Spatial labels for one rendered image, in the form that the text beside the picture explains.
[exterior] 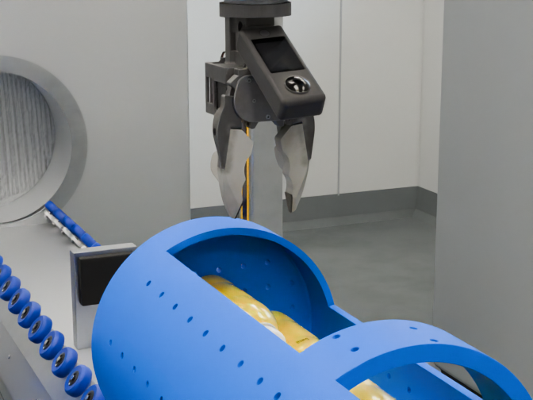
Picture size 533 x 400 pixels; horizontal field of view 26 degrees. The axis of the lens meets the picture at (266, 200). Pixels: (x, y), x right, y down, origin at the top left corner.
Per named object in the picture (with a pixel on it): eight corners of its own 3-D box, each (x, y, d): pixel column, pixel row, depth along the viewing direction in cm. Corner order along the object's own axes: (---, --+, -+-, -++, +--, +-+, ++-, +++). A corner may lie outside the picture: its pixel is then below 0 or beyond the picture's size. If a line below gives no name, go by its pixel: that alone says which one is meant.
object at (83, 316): (135, 336, 184) (132, 242, 180) (142, 344, 180) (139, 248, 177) (73, 344, 180) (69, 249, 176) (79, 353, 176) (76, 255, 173)
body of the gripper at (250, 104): (270, 113, 122) (270, -2, 119) (305, 126, 114) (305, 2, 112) (202, 119, 119) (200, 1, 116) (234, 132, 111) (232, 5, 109)
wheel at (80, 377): (88, 364, 159) (77, 357, 158) (97, 375, 155) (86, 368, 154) (70, 391, 159) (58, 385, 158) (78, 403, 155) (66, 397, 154)
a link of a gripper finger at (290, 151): (297, 192, 123) (277, 111, 120) (321, 204, 118) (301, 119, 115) (270, 202, 122) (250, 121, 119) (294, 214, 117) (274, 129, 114)
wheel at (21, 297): (28, 288, 193) (18, 282, 192) (34, 296, 189) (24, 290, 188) (13, 311, 192) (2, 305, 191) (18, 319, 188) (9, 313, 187)
